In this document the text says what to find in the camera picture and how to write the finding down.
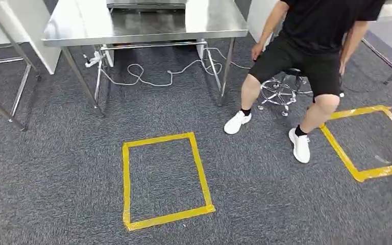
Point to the chrome swivel stool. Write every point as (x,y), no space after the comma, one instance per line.
(278,91)

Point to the white power strip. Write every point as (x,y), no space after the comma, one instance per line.
(94,60)

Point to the white board panel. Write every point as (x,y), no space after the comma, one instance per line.
(37,30)
(255,17)

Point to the stainless steel table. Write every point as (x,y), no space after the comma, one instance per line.
(81,23)

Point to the person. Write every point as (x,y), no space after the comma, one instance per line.
(317,27)

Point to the steel frame table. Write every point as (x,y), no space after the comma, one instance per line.
(382,55)
(21,88)

